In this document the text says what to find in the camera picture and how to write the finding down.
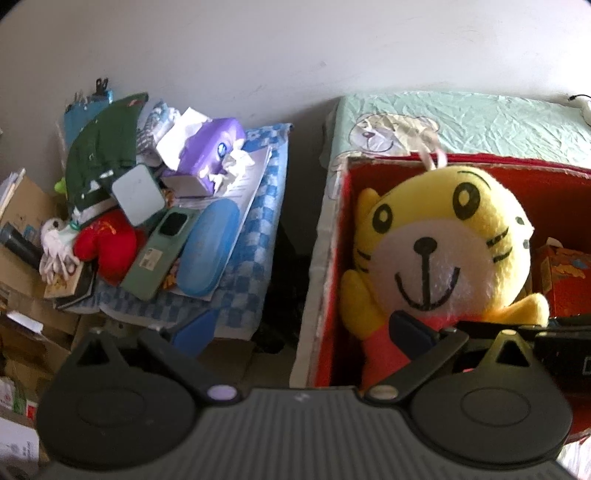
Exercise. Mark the blue glasses case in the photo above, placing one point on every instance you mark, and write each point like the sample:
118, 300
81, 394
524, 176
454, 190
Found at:
207, 249

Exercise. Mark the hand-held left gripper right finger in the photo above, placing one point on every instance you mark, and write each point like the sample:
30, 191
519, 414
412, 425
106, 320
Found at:
411, 337

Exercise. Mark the dark green cloth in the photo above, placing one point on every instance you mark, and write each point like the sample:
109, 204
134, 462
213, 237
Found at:
101, 147

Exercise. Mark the black clip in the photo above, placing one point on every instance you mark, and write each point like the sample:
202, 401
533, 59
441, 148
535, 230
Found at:
101, 86

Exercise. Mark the yellow tiger plush toy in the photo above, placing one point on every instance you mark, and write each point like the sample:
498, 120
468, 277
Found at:
438, 277

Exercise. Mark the white paper sheets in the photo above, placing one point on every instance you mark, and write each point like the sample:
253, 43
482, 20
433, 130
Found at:
251, 182

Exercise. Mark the green and red package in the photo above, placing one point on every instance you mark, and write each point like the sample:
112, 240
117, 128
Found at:
14, 394

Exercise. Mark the small picture book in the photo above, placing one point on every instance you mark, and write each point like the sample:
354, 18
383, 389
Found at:
62, 284

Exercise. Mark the grey square device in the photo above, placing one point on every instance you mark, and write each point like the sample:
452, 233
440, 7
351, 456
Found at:
138, 194

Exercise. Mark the blue checkered cloth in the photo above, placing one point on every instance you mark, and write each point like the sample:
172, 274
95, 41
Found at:
263, 217

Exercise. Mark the large cardboard box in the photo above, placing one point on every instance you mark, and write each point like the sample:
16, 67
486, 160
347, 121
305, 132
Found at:
27, 203

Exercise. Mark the pale green bear-print bedsheet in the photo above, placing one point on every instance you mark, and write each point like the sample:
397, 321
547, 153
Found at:
485, 124

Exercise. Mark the flat cardboard box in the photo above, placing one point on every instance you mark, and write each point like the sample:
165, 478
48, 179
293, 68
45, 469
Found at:
37, 318

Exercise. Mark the black cylinder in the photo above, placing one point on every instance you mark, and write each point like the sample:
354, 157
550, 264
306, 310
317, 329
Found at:
18, 244

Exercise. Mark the white plush toy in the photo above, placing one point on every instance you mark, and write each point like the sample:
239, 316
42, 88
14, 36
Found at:
53, 244

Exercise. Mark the orange patterned box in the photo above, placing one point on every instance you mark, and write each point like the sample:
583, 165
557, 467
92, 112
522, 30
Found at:
565, 277

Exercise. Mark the blue patterned white cloth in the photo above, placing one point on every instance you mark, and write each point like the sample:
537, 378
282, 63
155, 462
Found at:
157, 117

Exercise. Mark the stack of white papers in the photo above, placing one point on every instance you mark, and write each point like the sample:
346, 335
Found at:
11, 187

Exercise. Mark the red storage box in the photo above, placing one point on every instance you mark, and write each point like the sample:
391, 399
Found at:
337, 350

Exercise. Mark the white carton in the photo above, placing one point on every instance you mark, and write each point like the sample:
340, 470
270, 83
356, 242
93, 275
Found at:
14, 443

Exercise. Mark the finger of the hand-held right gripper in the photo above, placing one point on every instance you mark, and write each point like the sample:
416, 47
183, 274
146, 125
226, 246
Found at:
568, 322

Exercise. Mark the black notebook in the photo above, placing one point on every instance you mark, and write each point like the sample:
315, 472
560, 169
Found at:
85, 286

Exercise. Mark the blue bag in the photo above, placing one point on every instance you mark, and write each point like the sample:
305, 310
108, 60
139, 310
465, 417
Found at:
81, 115

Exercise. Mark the purple tissue pack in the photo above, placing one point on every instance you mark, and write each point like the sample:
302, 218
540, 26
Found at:
203, 147

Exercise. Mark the red plush toy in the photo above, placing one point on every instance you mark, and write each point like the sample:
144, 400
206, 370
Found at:
111, 249

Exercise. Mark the green plush toy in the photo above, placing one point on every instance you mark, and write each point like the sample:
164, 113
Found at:
61, 186

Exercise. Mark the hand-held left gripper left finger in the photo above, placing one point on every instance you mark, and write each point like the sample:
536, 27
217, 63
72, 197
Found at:
194, 332

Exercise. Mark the green phone case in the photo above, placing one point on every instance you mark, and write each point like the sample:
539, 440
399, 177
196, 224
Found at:
152, 263

